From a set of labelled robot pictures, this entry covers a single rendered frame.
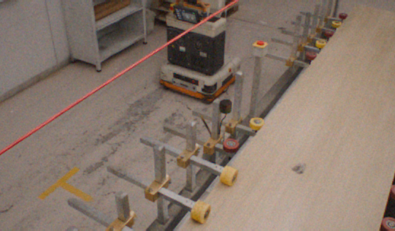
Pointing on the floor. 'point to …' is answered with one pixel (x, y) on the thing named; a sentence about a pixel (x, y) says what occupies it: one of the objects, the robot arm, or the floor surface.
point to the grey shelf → (101, 30)
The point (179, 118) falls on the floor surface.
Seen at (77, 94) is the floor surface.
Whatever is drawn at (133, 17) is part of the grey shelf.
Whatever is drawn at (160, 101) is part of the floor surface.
